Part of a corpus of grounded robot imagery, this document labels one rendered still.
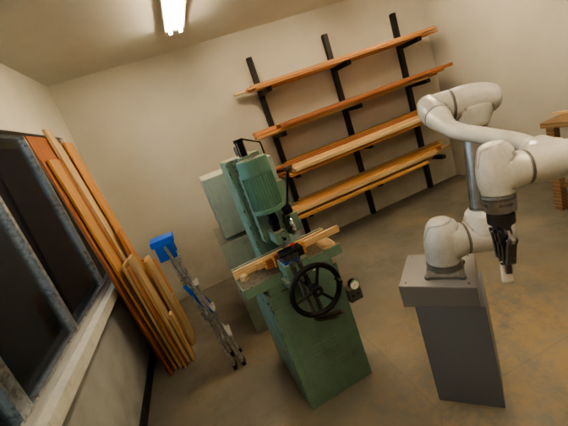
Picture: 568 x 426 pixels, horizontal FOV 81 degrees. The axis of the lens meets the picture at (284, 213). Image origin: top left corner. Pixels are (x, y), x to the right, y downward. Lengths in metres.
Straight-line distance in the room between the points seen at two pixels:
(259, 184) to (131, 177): 2.52
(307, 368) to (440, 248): 1.02
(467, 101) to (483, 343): 1.09
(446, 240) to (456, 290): 0.23
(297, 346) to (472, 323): 0.90
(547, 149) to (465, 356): 1.12
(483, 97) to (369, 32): 3.46
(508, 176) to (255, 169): 1.12
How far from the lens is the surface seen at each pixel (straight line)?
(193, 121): 4.08
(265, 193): 1.77
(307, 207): 3.88
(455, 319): 1.82
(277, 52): 4.39
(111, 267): 2.89
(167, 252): 2.42
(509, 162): 1.12
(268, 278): 1.79
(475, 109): 1.61
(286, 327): 1.94
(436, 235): 1.68
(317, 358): 2.12
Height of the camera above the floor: 1.65
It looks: 15 degrees down
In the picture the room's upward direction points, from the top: 20 degrees counter-clockwise
